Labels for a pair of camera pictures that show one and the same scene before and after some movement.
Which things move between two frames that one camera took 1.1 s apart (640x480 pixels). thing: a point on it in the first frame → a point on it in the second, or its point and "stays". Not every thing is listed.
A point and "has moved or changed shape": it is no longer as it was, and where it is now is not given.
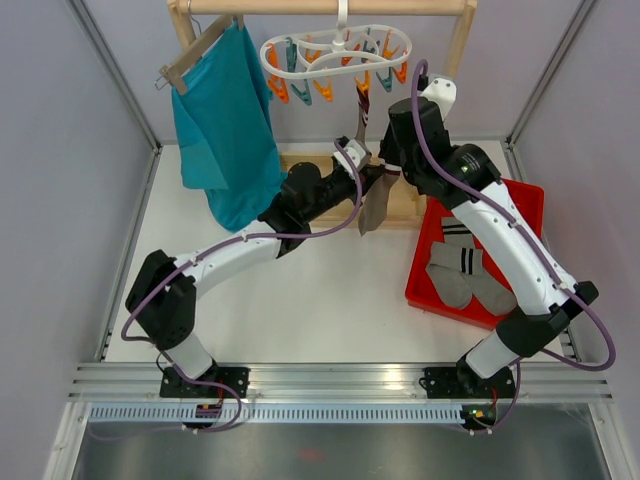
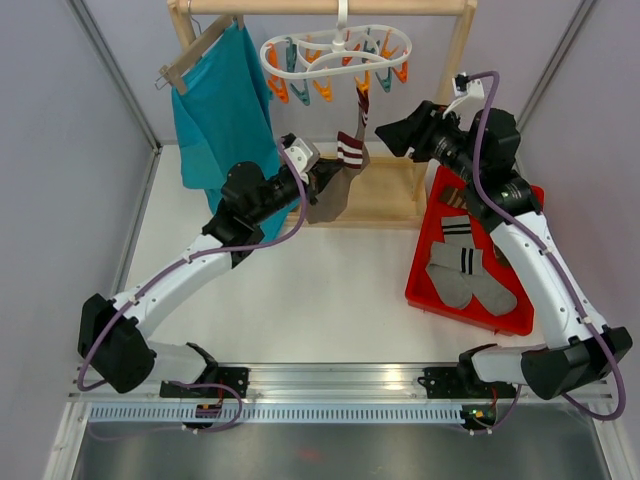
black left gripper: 369,175 → 320,175
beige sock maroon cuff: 374,203 has moved or changed shape
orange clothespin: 364,86 stays
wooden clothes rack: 405,203 stays
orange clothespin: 327,92 stays
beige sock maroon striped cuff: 364,106 stays
